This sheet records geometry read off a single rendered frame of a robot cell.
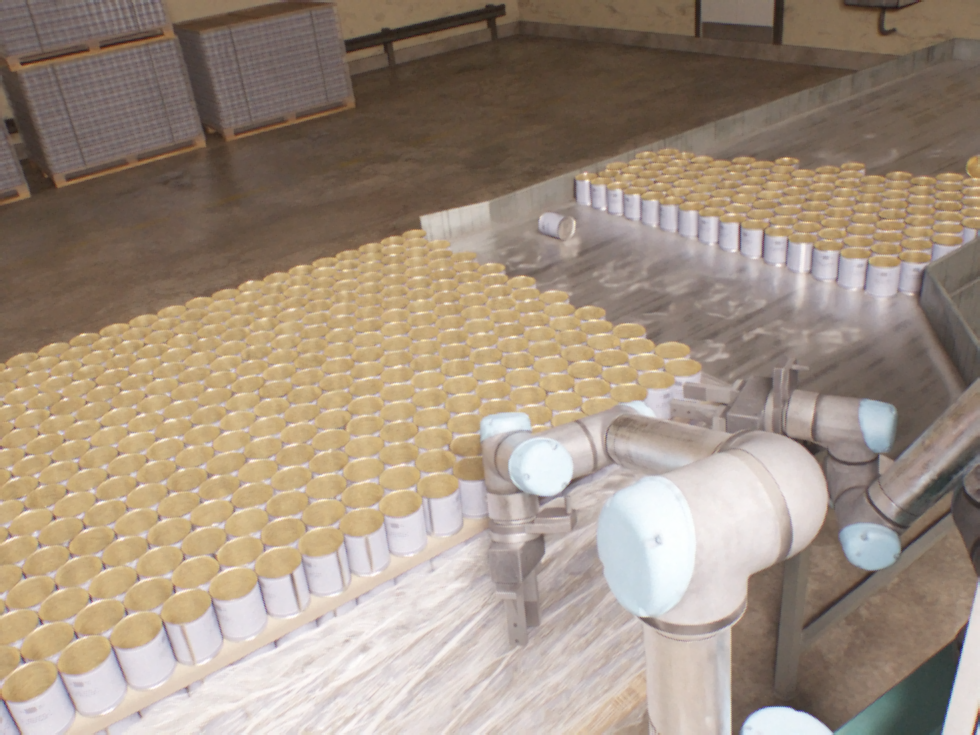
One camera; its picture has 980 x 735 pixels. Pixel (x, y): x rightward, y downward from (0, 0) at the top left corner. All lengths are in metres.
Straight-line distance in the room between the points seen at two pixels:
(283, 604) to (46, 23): 7.54
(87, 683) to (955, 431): 1.16
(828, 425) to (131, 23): 7.84
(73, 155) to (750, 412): 7.75
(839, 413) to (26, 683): 1.19
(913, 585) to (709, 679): 2.12
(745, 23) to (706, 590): 9.27
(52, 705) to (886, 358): 1.57
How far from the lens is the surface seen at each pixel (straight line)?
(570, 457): 1.17
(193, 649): 1.30
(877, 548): 1.36
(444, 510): 1.38
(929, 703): 1.55
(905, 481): 1.33
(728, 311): 2.08
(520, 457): 1.16
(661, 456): 1.06
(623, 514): 0.81
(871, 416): 1.41
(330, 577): 1.33
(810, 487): 0.87
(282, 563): 1.36
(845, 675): 2.73
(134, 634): 1.33
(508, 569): 1.28
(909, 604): 2.96
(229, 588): 1.34
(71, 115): 8.65
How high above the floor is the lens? 2.02
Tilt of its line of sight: 29 degrees down
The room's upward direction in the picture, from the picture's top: 8 degrees counter-clockwise
